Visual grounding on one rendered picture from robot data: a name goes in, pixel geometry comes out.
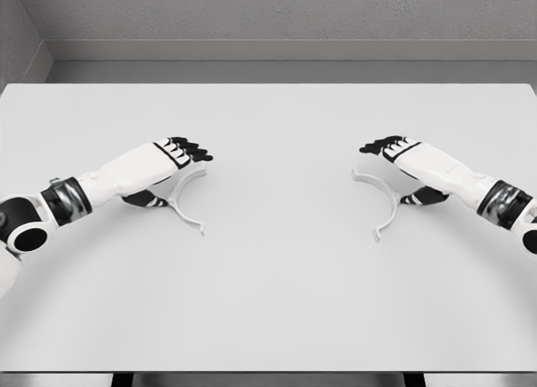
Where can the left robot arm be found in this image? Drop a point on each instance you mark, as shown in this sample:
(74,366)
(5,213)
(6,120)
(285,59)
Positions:
(63,202)

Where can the white semicircular pipe clamp half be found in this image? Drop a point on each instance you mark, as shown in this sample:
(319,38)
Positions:
(390,202)
(181,212)

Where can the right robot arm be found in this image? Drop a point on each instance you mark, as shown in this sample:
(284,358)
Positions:
(499,198)

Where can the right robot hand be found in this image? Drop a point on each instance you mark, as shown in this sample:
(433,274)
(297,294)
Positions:
(423,162)

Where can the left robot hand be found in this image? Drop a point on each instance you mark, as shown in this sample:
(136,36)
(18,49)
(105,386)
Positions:
(147,164)

